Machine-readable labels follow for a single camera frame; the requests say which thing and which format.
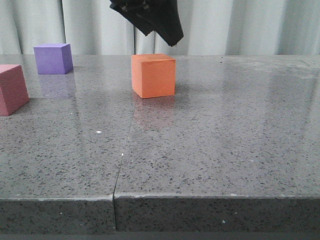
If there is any pink foam cube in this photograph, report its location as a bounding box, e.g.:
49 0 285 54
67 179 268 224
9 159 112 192
0 64 29 116

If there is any purple foam cube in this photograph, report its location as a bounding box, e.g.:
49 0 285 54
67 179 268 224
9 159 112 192
33 43 73 75

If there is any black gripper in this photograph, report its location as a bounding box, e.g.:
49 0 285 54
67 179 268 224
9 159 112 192
109 0 184 47

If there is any orange foam cube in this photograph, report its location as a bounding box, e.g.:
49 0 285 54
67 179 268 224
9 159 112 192
131 54 176 99

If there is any grey-green pleated curtain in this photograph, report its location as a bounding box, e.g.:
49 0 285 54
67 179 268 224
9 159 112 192
0 0 320 56

